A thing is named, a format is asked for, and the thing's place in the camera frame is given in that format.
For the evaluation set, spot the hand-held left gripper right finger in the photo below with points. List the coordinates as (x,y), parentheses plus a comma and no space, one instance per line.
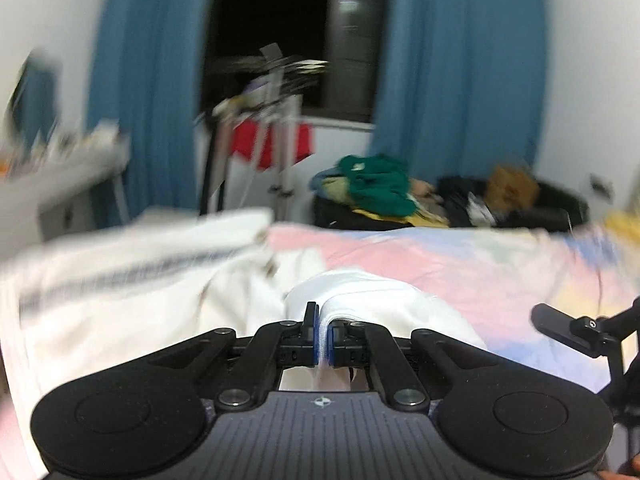
(330,345)

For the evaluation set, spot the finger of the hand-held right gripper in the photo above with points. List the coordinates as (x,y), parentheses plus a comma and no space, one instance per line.
(560,327)

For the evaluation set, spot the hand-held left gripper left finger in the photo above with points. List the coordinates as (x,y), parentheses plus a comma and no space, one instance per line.
(312,342)

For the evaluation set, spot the pastel tie-dye bed blanket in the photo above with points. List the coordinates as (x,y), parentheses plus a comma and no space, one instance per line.
(480,265)

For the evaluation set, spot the yellow plush pillow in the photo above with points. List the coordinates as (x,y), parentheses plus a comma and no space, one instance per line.
(625,225)

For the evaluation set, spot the black sofa bench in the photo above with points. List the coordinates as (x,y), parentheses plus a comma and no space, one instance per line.
(555,205)

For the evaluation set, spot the white patterned cloth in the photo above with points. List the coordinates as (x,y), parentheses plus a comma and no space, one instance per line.
(481,212)

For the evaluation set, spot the brown paper bag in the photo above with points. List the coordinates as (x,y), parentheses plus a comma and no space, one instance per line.
(510,187)

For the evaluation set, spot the yellow-beige garment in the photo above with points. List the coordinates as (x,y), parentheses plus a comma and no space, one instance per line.
(332,187)

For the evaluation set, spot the black garment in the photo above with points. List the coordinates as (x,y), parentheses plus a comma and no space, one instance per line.
(457,195)

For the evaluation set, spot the green garment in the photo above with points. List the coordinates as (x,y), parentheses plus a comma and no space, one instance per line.
(375,180)

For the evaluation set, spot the beige cloth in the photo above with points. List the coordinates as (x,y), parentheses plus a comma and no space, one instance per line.
(425,195)

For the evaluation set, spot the white cloth with dark stripe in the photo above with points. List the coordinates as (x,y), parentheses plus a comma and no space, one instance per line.
(125,300)

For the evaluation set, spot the red garment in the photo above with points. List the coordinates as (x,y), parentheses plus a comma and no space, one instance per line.
(245,140)

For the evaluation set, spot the garment steamer stand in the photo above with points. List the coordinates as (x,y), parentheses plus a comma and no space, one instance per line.
(272,110)

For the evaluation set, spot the blue curtain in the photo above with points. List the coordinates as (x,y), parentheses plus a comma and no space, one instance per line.
(145,85)
(465,65)

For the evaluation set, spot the white desk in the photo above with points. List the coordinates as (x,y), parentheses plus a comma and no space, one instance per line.
(65,180)

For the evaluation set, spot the dark window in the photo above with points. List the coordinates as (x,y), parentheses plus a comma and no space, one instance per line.
(280,20)

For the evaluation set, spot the wall socket with plug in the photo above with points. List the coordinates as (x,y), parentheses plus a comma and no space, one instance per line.
(601,185)

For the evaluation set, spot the white board with black frame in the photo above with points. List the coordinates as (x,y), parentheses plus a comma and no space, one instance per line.
(217,170)

